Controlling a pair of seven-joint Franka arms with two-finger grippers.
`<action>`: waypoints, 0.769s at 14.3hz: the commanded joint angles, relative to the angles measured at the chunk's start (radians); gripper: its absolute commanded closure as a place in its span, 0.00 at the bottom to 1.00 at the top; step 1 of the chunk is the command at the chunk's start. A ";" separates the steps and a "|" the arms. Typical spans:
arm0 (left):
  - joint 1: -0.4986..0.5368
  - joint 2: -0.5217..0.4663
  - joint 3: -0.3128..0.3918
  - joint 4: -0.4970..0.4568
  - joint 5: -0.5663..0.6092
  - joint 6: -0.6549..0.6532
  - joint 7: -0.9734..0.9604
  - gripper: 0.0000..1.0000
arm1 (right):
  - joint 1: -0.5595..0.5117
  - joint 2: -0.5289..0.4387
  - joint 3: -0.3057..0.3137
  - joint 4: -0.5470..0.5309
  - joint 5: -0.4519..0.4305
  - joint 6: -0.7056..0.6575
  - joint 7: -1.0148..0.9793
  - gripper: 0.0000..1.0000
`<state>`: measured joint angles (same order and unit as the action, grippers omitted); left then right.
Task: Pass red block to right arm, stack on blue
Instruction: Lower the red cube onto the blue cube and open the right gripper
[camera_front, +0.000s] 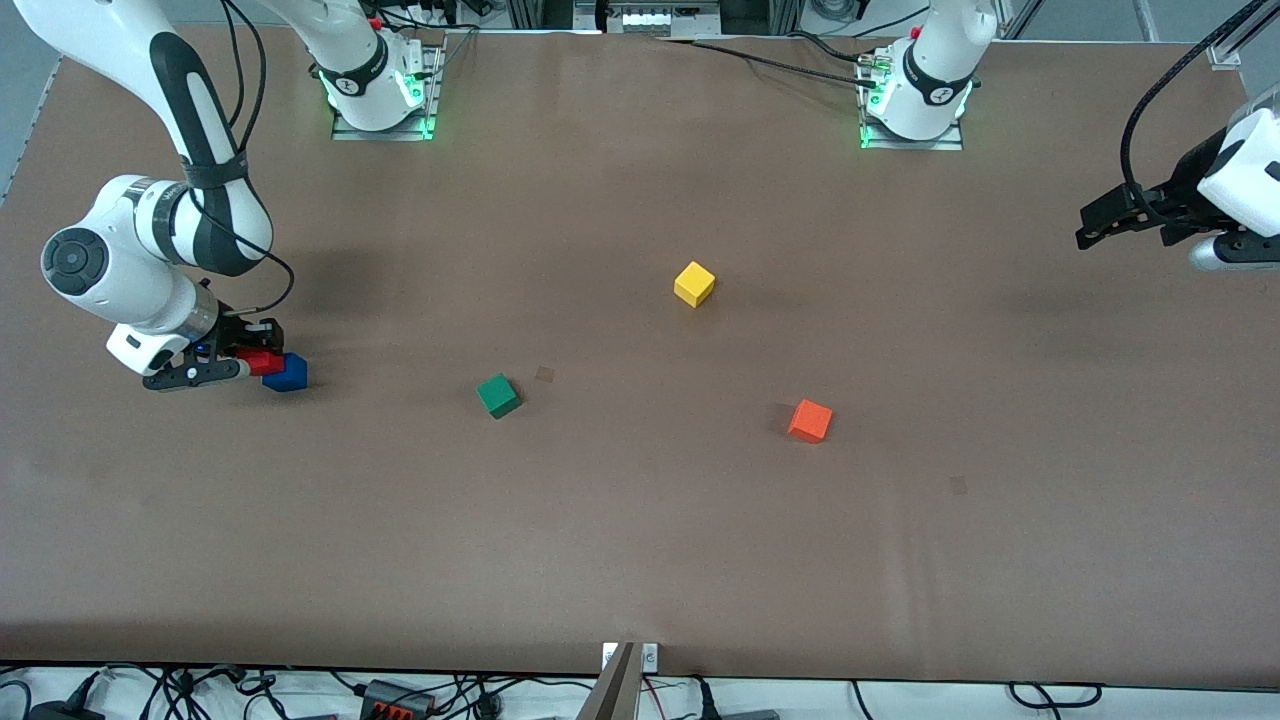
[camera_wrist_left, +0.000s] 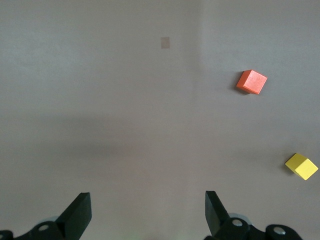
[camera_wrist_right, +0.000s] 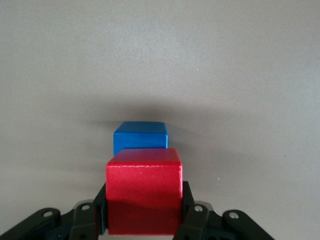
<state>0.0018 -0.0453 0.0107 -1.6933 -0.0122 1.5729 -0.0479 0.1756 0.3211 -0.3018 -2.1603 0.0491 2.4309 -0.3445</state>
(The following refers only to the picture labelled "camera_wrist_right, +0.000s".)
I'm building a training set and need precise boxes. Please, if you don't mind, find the red wooden block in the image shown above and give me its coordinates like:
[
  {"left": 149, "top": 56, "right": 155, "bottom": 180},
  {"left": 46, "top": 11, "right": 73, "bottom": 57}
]
[{"left": 105, "top": 147, "right": 185, "bottom": 236}]

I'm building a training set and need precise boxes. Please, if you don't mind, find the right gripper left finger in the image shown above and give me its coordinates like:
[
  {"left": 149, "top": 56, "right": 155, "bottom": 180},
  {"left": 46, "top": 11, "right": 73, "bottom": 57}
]
[{"left": 0, "top": 181, "right": 109, "bottom": 240}]

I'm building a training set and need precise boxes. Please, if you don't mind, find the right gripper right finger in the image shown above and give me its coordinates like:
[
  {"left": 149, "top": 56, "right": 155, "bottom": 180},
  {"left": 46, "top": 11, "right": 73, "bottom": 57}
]
[{"left": 174, "top": 181, "right": 273, "bottom": 240}]

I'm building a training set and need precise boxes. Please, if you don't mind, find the blue wooden block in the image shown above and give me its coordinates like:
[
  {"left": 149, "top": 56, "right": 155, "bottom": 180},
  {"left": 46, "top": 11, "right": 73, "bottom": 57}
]
[{"left": 113, "top": 121, "right": 170, "bottom": 157}]

